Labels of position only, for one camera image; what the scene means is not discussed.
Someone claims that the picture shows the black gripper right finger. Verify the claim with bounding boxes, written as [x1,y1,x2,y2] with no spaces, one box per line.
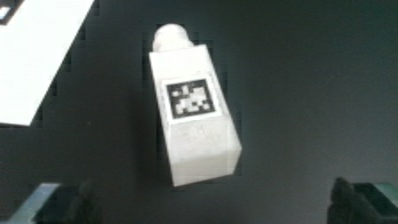
[327,178,398,224]

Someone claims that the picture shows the white sheet with tags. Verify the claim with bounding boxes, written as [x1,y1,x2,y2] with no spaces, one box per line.
[0,0,94,126]

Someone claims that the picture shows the white leg with tag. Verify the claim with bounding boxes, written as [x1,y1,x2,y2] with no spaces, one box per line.
[150,24,242,187]

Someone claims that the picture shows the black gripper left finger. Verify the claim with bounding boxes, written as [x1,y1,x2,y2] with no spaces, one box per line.
[6,181,103,224]

